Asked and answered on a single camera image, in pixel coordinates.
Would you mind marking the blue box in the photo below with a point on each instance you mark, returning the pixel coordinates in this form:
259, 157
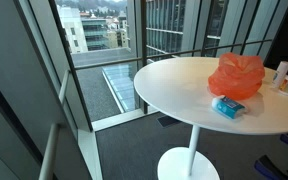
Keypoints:
228, 107

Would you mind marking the blue black robot base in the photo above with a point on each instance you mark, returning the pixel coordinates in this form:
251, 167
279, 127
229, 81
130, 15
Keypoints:
274, 166

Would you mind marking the orange plastic bag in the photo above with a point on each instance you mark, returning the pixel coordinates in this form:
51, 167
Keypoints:
238, 77

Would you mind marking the white stair handrail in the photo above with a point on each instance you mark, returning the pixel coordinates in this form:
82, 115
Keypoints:
49, 158

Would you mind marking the black window handrail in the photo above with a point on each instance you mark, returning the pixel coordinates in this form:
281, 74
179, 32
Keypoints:
168, 54

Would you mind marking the white tube bottle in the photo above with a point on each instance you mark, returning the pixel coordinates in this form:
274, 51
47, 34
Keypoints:
280, 73

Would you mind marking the white round pedestal table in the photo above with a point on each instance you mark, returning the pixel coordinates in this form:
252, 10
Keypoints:
178, 87

